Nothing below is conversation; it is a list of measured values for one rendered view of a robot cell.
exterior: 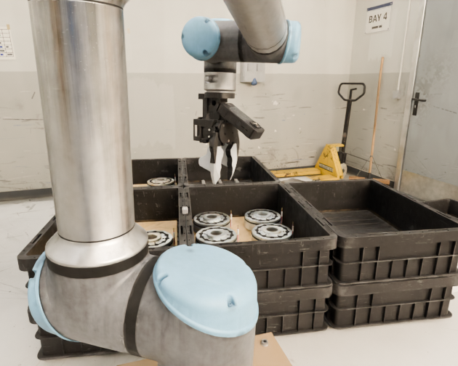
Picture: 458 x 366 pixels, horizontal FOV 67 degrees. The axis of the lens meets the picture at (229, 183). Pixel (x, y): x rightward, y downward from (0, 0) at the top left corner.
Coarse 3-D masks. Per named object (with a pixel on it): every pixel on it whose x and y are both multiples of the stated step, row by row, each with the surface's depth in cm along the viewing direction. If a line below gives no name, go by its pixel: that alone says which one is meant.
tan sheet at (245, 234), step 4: (232, 220) 102; (236, 220) 102; (240, 220) 102; (232, 224) 99; (236, 224) 99; (240, 224) 99; (232, 228) 97; (236, 228) 97; (240, 228) 97; (244, 228) 97; (236, 232) 94; (240, 232) 94; (244, 232) 94; (248, 232) 94; (240, 236) 92; (244, 236) 92; (248, 236) 92; (240, 240) 89; (244, 240) 89; (248, 240) 89
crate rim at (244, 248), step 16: (288, 192) 96; (304, 208) 84; (192, 224) 74; (320, 224) 74; (192, 240) 67; (256, 240) 67; (272, 240) 67; (288, 240) 67; (304, 240) 67; (320, 240) 67; (336, 240) 68
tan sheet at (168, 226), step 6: (138, 222) 101; (144, 222) 101; (150, 222) 101; (156, 222) 101; (162, 222) 101; (168, 222) 101; (174, 222) 101; (144, 228) 97; (150, 228) 97; (156, 228) 97; (162, 228) 97; (168, 228) 97; (174, 228) 97; (174, 234) 93
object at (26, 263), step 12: (180, 192) 96; (180, 204) 87; (180, 216) 79; (48, 228) 72; (180, 228) 72; (36, 240) 67; (180, 240) 67; (24, 252) 62; (156, 252) 63; (24, 264) 60
